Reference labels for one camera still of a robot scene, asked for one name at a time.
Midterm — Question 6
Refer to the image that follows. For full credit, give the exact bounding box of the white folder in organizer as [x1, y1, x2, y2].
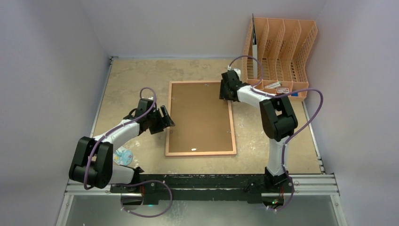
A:
[252, 14, 258, 79]

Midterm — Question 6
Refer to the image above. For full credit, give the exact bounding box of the red white small box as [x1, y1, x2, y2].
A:
[276, 87, 290, 95]

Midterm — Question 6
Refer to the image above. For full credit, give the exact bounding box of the white red glue stick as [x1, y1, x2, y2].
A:
[263, 81, 281, 89]

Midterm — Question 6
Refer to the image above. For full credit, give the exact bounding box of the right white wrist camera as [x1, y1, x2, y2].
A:
[227, 65, 241, 80]

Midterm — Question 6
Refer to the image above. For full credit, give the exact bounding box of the brown frame backing board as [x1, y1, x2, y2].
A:
[168, 83, 234, 153]

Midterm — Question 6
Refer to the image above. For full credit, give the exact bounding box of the orange plastic file organizer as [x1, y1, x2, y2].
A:
[241, 17, 318, 101]

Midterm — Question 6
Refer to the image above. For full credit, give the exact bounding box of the pink wooden picture frame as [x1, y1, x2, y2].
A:
[164, 81, 238, 157]

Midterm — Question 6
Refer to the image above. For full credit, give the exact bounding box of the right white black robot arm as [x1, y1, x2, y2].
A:
[219, 70, 298, 192]

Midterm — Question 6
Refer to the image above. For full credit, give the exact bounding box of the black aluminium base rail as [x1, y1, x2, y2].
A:
[64, 173, 340, 207]

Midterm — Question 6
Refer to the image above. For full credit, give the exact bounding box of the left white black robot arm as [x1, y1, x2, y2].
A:
[68, 98, 175, 193]

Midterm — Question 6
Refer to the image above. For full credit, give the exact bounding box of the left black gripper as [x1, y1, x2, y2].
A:
[147, 106, 174, 134]

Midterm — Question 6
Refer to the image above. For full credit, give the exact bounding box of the blue tape dispenser pack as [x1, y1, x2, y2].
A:
[113, 146, 134, 166]

